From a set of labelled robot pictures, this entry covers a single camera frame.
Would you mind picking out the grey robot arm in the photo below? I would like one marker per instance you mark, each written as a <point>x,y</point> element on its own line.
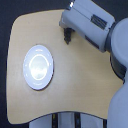
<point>117,45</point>

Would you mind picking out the white table base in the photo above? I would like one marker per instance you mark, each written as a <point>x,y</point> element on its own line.
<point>68,120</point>

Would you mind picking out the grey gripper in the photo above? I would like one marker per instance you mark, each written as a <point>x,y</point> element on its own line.
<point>89,20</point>

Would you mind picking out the white round plate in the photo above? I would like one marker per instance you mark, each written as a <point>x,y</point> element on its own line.
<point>38,67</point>

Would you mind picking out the dark grape bunch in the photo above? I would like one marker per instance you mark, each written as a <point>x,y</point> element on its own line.
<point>67,35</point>

